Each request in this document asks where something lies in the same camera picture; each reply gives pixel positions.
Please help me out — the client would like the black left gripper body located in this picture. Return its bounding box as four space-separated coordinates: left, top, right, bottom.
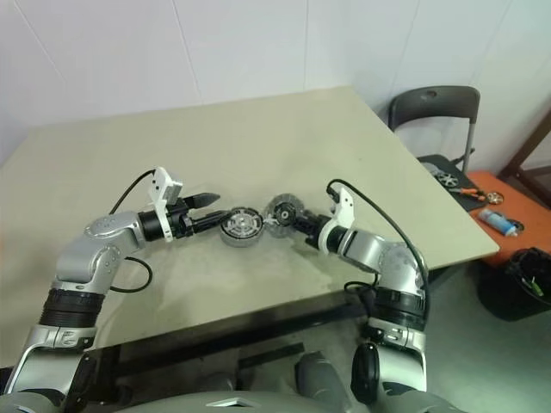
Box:
166 198 195 240

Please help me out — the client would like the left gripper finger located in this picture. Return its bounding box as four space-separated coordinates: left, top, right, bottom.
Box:
191 210 229 236
185 192 222 210

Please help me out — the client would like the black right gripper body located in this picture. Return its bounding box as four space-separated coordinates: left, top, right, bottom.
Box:
300 214 331 251

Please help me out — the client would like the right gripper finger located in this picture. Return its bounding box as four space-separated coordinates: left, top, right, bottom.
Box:
288 209 320 228

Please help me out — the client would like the grey round motor lid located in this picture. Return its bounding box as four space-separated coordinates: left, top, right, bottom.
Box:
263 193 306 238

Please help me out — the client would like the motor housing with copper stator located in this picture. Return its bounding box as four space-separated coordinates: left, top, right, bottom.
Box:
218 205 263 250

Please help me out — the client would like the silver spoked wheel part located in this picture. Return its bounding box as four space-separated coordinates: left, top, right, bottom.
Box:
434 170 460 188

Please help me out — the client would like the large dark rounded shape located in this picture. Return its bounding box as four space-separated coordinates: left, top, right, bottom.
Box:
294 350 354 413

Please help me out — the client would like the grey folding chair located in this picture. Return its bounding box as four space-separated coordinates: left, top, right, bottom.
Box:
388 84 482 212

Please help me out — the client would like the orange stool surface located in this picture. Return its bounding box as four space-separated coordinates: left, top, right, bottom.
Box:
467 170 551 268

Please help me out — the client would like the blue spray can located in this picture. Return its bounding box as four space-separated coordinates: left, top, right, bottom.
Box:
478 207 526 237

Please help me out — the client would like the grey robot torso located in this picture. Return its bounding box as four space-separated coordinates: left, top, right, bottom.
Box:
0 378 474 413

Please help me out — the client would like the black waste bin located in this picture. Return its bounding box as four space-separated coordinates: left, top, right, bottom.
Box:
476 247 551 322

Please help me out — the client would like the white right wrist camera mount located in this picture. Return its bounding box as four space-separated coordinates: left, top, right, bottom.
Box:
317 187 356 255

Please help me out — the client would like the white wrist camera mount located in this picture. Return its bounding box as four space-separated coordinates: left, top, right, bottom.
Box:
147 166 185 243
317 187 356 255

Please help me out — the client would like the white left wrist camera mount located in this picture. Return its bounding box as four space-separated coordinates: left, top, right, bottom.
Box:
147 166 185 243

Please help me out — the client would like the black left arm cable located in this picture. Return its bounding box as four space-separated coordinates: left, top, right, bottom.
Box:
107 170 157 294

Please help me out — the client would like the black metal table frame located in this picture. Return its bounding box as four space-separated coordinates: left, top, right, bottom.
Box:
85 296 371 388

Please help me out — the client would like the brown wooden frame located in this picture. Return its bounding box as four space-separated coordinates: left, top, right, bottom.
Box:
498 124 551 203

